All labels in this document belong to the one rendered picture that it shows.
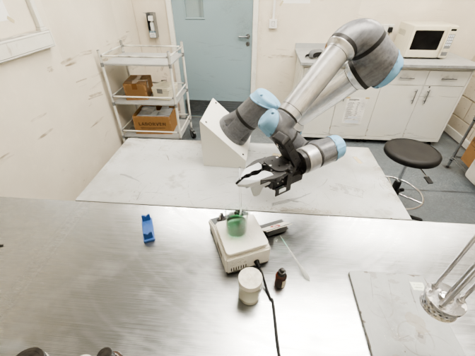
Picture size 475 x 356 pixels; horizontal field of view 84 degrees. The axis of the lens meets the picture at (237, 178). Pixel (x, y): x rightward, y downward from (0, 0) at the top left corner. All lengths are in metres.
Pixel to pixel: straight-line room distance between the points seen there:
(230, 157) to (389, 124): 2.56
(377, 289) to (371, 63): 0.67
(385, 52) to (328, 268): 0.67
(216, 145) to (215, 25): 2.49
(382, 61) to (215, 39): 2.68
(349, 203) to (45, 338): 0.96
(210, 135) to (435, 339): 0.90
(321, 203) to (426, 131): 2.75
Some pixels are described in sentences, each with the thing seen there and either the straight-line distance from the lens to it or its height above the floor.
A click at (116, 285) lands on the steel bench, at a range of 0.82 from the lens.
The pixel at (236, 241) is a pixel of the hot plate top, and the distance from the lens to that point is 0.73.
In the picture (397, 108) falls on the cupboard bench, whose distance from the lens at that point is 3.37.
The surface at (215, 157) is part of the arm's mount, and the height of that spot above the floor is 0.95.
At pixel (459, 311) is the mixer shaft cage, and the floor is 1.07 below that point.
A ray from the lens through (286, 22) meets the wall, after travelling 3.43.
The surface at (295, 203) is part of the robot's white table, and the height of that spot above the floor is 0.90.
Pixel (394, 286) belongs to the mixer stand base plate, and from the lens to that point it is 0.85.
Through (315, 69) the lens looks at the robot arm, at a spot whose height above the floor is 1.34.
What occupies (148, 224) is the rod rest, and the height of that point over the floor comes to 0.91.
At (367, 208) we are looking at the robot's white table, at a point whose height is 0.90.
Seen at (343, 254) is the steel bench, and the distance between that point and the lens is 0.87.
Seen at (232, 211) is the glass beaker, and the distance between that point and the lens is 0.74.
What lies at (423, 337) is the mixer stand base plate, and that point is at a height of 0.91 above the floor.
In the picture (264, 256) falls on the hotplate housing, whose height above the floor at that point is 0.94.
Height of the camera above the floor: 1.55
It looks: 37 degrees down
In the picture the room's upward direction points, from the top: straight up
